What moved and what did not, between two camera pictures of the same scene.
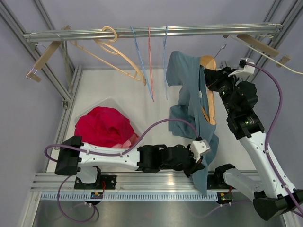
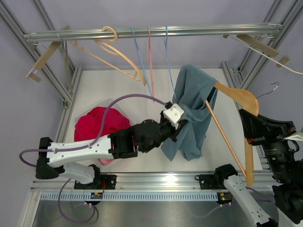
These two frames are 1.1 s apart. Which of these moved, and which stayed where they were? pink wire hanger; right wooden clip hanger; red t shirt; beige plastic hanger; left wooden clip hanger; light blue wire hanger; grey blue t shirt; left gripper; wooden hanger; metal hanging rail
Moved: grey blue t shirt; wooden hanger; left gripper
Stayed: pink wire hanger; light blue wire hanger; red t shirt; right wooden clip hanger; metal hanging rail; left wooden clip hanger; beige plastic hanger
